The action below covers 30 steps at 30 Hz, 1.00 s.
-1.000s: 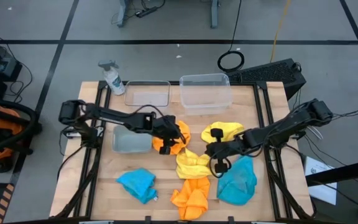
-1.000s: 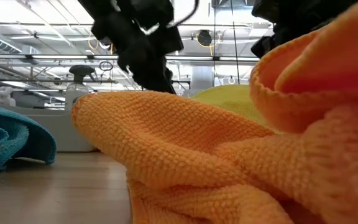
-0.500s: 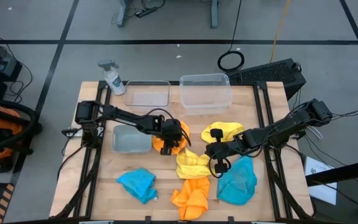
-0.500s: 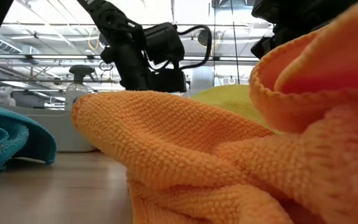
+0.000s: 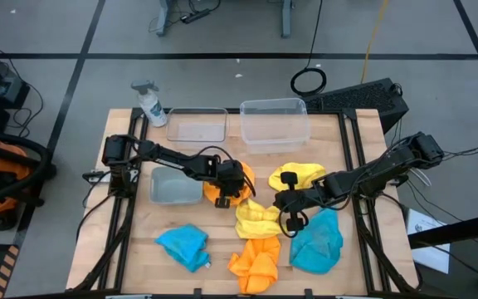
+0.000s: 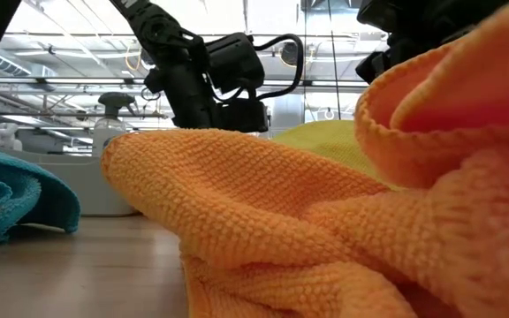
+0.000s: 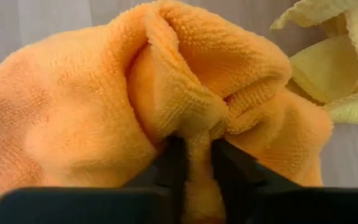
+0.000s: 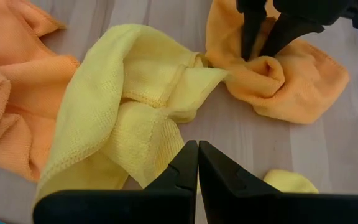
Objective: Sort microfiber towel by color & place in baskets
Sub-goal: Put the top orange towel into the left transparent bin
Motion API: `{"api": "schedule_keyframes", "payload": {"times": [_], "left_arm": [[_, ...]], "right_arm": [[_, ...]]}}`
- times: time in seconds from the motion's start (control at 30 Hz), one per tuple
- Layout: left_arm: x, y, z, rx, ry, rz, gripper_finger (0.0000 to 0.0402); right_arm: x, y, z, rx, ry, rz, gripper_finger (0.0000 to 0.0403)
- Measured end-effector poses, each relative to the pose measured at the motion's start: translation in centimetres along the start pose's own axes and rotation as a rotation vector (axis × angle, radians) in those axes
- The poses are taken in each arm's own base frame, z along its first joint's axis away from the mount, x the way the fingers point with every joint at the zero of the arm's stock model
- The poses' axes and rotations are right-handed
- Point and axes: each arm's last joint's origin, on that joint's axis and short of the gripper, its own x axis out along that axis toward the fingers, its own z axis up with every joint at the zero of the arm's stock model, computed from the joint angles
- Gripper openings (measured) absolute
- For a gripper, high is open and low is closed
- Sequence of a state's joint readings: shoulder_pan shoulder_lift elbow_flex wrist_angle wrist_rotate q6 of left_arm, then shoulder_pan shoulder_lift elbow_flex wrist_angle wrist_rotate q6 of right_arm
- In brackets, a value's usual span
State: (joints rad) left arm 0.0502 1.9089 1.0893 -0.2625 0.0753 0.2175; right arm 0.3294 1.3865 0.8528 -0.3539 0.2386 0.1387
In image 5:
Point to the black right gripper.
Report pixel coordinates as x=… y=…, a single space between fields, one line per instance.
x=311 y=193

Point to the grey plastic basket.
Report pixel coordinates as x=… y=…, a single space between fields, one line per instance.
x=172 y=189

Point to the small blue microfiber towel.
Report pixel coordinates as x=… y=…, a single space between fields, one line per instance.
x=183 y=247

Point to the white spray bottle grey trigger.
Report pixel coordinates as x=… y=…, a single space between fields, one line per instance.
x=152 y=110

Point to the yellow microfiber towel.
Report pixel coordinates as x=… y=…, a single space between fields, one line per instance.
x=255 y=220
x=305 y=172

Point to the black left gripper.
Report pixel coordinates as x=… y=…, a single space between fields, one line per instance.
x=230 y=176

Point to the grey desk leg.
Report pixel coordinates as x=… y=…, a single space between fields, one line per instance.
x=163 y=21
x=286 y=21

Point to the black aluminium table frame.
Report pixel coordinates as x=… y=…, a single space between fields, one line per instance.
x=349 y=113

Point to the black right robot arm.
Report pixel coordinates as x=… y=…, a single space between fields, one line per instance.
x=388 y=162

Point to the black keyboard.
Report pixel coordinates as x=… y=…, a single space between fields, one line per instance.
x=359 y=97

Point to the white paper sheet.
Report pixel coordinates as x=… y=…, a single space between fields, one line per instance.
x=419 y=222

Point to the shallow clear plastic bin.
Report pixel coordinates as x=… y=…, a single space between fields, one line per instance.
x=197 y=130

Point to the large blue microfiber towel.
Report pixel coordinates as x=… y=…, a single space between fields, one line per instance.
x=318 y=249

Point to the black power strip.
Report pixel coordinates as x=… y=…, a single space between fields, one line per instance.
x=195 y=16

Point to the orange microfiber towel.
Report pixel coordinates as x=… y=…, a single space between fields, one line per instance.
x=255 y=266
x=211 y=192

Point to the tall clear plastic bin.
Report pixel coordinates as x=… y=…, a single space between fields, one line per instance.
x=274 y=133

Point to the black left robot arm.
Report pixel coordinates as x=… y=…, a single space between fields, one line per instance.
x=172 y=158

